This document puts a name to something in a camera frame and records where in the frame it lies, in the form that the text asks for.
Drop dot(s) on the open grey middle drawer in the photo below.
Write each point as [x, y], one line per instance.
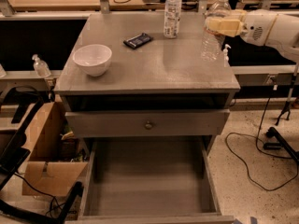
[149, 181]

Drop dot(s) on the open cardboard box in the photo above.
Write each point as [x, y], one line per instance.
[47, 169]

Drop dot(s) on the grey top drawer with knob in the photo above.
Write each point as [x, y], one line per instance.
[143, 123]

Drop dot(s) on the clear plastic water bottle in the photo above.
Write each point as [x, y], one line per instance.
[212, 40]

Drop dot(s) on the right small pump bottle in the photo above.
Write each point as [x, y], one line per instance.
[225, 55]

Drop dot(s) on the labelled water bottle on counter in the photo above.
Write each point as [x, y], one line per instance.
[172, 13]

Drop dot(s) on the left sanitizer pump bottle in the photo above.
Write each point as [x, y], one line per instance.
[41, 67]

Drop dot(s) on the black chair frame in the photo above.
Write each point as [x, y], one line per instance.
[13, 154]

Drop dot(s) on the grey metal drawer cabinet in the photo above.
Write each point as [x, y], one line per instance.
[162, 75]

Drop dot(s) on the black tripod stand leg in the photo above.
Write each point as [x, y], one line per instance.
[281, 142]

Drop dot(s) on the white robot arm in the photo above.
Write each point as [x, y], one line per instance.
[283, 36]

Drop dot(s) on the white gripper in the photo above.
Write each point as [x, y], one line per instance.
[259, 27]

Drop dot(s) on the white ceramic bowl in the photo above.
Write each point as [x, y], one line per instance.
[93, 59]

